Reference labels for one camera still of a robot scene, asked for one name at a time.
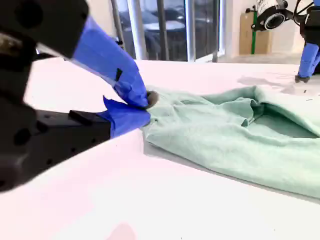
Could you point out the moving blue-taped gripper jaw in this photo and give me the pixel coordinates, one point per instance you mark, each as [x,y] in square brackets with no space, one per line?
[100,55]
[306,62]

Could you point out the fixed blue-taped gripper jaw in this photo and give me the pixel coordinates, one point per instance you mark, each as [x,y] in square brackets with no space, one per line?
[125,117]
[317,65]

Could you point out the pale green T-shirt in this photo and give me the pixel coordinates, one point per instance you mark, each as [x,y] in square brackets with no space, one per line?
[212,140]

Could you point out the thin grey pole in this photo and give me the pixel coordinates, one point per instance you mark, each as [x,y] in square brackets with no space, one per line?
[118,22]

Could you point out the brown cardboard box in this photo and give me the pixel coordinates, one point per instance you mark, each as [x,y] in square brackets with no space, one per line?
[262,37]

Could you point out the green pole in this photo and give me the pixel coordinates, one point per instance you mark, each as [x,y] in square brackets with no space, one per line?
[253,37]

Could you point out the arm camera box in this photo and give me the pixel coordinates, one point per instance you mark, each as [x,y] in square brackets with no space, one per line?
[272,15]

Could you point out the white window post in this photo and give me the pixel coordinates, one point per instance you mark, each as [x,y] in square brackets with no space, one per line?
[190,30]
[137,30]

